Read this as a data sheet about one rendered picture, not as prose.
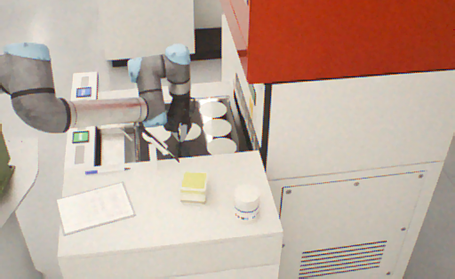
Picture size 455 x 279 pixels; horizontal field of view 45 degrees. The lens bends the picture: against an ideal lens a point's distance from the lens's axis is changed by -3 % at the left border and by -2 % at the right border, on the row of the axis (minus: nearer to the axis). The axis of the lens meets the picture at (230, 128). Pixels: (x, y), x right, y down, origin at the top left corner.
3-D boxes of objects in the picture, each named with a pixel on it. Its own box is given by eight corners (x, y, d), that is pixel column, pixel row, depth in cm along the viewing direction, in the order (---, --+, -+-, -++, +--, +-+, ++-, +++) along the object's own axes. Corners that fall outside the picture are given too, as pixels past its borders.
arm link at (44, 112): (28, 137, 136) (177, 122, 171) (22, 93, 136) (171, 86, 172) (10, 143, 144) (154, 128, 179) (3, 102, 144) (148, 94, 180)
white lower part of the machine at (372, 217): (344, 171, 314) (368, 45, 262) (398, 292, 252) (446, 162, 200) (220, 185, 305) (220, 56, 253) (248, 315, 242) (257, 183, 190)
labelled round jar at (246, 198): (255, 204, 162) (257, 181, 156) (260, 223, 157) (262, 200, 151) (231, 208, 162) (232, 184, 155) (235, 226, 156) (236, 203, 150)
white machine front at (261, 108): (227, 55, 253) (227, -28, 227) (265, 181, 191) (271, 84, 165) (219, 56, 252) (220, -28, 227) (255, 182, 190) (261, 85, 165)
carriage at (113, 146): (123, 118, 211) (123, 112, 210) (126, 186, 184) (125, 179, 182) (103, 120, 210) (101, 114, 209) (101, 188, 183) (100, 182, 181)
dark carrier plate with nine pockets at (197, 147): (227, 99, 215) (227, 98, 214) (243, 159, 188) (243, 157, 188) (137, 107, 210) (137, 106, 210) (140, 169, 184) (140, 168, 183)
